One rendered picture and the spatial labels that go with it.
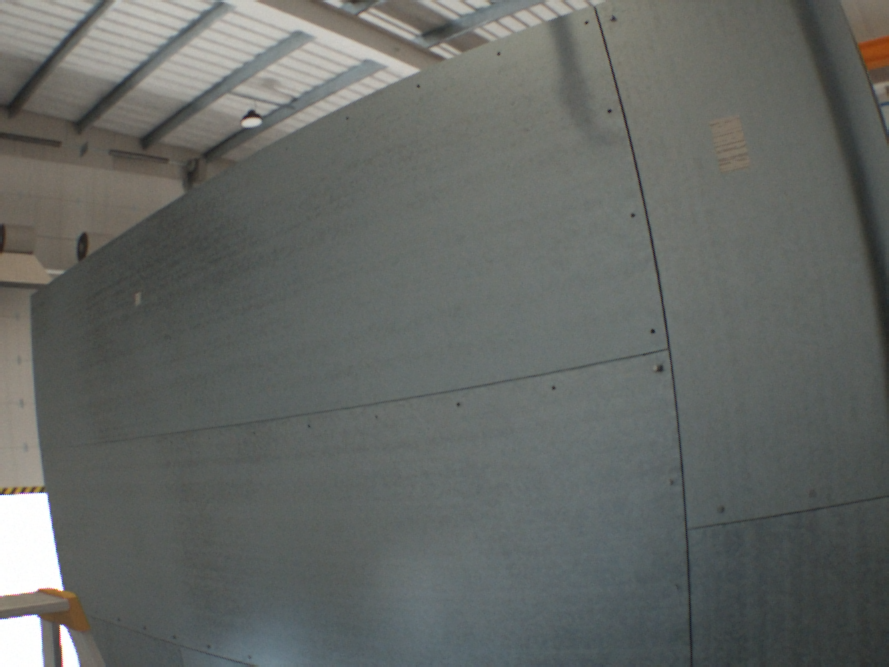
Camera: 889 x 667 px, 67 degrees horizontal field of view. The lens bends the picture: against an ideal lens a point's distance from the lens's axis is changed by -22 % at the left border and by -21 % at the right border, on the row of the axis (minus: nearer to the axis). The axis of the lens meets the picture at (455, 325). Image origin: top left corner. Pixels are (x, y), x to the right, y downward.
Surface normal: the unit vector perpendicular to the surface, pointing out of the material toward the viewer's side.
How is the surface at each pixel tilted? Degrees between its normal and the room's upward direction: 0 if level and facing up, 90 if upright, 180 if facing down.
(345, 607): 90
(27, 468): 90
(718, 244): 90
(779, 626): 90
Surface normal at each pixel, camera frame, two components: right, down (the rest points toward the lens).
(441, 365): -0.60, -0.04
